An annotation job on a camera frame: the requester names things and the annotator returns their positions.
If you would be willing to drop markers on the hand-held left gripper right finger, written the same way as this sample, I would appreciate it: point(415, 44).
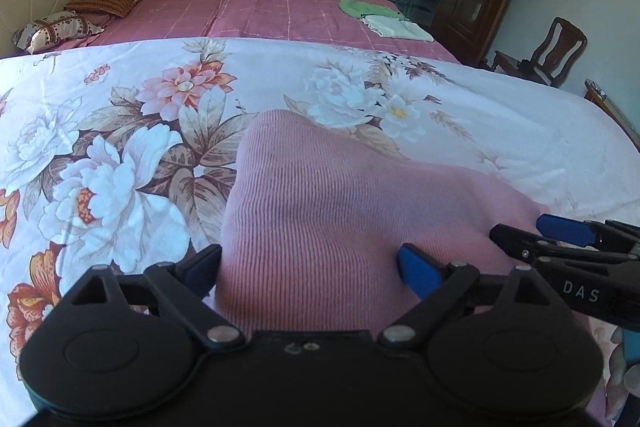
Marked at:
point(417, 269)

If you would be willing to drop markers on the floral bed sheet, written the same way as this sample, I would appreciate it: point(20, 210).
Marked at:
point(125, 147)

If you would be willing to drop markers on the green folded cloth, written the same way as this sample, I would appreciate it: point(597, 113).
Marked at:
point(367, 7)

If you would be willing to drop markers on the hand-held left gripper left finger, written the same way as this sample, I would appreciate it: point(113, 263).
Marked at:
point(205, 267)

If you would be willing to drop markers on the wooden furniture edge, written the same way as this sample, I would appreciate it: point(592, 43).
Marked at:
point(612, 104)

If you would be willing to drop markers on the white folded cloth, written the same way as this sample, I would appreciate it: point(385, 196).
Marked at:
point(397, 28)

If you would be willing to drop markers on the brown patterned pillow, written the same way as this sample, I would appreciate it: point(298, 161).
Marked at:
point(55, 29)

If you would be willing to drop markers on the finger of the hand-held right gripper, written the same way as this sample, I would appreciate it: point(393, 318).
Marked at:
point(565, 229)
point(520, 244)

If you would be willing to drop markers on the wooden chair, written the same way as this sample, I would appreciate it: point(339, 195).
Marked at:
point(560, 52)

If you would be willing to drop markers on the pink knit sweater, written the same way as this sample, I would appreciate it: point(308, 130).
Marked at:
point(325, 217)

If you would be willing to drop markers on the pink checked bedspread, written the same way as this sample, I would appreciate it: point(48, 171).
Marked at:
point(280, 12)

